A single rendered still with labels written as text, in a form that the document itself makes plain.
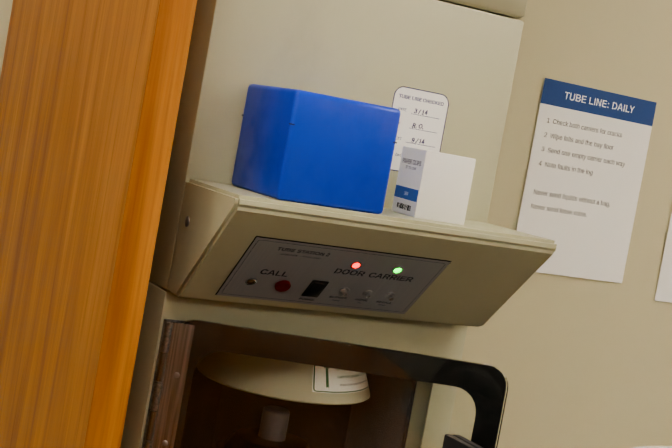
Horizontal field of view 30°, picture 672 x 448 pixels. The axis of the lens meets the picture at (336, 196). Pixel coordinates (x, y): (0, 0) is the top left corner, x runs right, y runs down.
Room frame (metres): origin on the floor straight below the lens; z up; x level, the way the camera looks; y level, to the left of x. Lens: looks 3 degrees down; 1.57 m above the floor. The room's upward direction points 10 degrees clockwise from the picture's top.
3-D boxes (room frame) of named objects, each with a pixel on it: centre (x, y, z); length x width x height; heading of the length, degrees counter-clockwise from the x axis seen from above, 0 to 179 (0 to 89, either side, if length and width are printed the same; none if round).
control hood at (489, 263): (1.10, -0.04, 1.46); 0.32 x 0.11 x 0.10; 118
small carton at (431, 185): (1.13, -0.08, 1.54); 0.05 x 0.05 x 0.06; 22
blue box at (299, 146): (1.07, 0.03, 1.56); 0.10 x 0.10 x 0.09; 28
